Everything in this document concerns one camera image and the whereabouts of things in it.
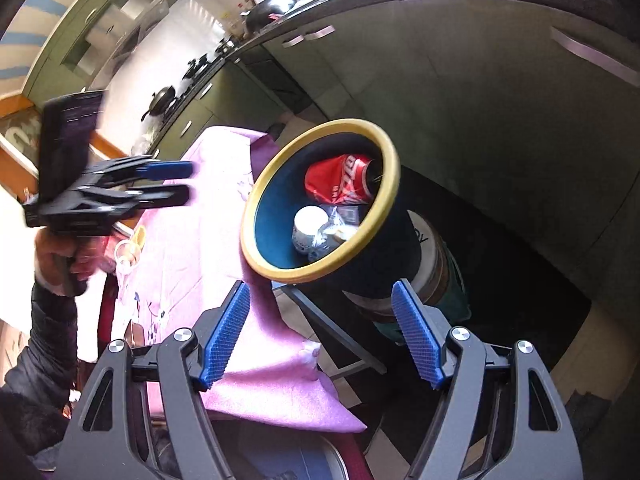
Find silver snack bag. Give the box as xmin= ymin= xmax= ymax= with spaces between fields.
xmin=308 ymin=205 xmax=360 ymax=262

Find white supplement bottle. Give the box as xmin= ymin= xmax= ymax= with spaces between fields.
xmin=291 ymin=205 xmax=329 ymax=255

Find red crushed soda can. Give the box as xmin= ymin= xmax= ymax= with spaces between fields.
xmin=304 ymin=154 xmax=374 ymax=205

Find yellow-rimmed dark trash bin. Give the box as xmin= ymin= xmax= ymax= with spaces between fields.
xmin=240 ymin=118 xmax=421 ymax=299

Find green kitchen cabinets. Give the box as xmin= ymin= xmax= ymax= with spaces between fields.
xmin=156 ymin=0 xmax=639 ymax=310

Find person left hand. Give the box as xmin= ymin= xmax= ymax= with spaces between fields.
xmin=35 ymin=228 xmax=110 ymax=298

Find black wok on stove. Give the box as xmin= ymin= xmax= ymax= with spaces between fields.
xmin=141 ymin=86 xmax=177 ymax=122

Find pink floral tablecloth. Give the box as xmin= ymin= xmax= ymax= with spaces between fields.
xmin=112 ymin=126 xmax=369 ymax=435

